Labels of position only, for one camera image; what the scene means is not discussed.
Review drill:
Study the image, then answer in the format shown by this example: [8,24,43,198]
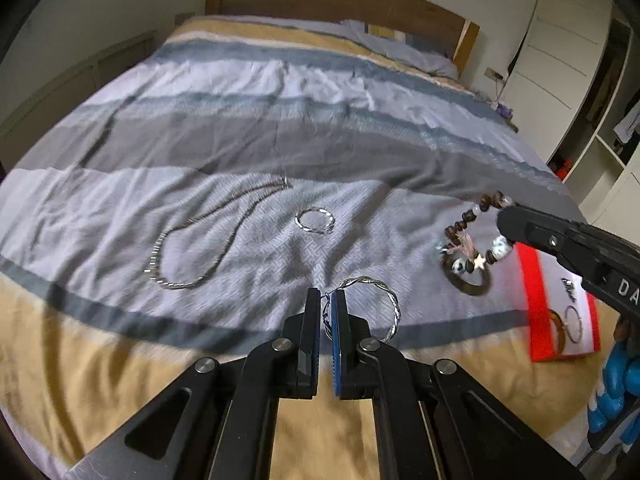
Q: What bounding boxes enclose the silver chain clasp bracelet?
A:
[560,276,582,305]

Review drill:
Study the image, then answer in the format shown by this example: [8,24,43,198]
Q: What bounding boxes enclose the amber bangle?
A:
[548,309,566,354]

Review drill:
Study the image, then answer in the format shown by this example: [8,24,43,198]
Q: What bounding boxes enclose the beaded charm bracelet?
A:
[435,190,516,276]

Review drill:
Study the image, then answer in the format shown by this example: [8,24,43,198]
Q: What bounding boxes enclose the twisted silver bangle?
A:
[320,276,402,345]

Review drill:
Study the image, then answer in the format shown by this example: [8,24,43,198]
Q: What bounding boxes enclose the blue gloved hand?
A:
[587,316,639,434]

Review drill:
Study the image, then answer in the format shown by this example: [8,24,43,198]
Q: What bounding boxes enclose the red white box lid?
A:
[515,244,601,362]

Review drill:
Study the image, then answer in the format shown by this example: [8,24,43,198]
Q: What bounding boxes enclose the dark green jade bangle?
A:
[440,255,492,297]

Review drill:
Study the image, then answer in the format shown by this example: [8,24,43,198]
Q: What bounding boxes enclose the white wardrobe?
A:
[502,0,639,243]

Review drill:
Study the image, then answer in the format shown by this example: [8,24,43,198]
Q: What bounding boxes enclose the wooden nightstand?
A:
[490,101,518,133]

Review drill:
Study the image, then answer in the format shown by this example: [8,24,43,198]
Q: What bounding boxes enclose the striped bed duvet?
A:
[1,18,602,479]

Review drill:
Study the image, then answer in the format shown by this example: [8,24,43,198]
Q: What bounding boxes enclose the grey striped pillow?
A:
[340,20,459,80]

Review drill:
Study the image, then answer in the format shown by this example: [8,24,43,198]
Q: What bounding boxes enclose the wooden headboard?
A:
[205,0,480,73]

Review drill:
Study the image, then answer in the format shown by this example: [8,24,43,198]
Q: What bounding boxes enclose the small twisted silver bracelet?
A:
[294,206,336,235]

